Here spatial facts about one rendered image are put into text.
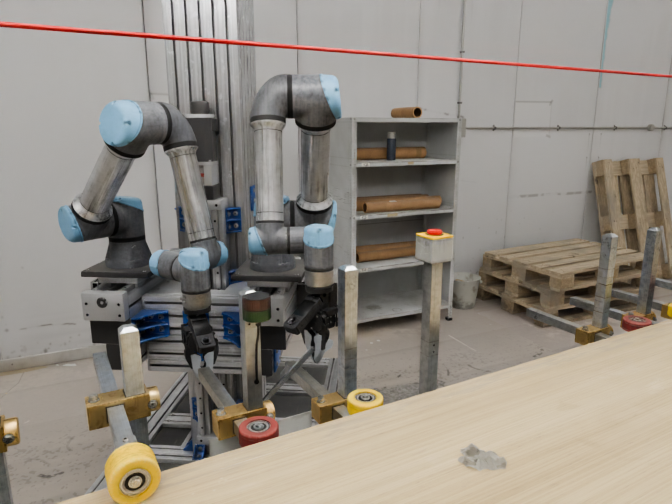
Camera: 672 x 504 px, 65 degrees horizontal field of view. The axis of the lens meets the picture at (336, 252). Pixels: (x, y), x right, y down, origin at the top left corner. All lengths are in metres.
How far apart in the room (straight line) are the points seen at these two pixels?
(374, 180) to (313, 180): 2.60
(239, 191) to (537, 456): 1.27
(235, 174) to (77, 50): 1.97
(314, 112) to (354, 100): 2.64
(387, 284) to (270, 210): 3.08
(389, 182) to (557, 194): 1.87
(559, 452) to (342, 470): 0.41
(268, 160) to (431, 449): 0.81
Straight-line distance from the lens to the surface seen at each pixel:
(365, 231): 4.20
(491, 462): 1.05
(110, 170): 1.61
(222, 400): 1.33
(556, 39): 5.34
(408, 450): 1.07
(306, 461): 1.04
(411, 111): 3.92
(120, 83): 3.66
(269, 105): 1.45
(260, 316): 1.11
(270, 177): 1.42
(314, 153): 1.55
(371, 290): 4.36
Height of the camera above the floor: 1.49
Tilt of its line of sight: 13 degrees down
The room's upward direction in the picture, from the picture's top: straight up
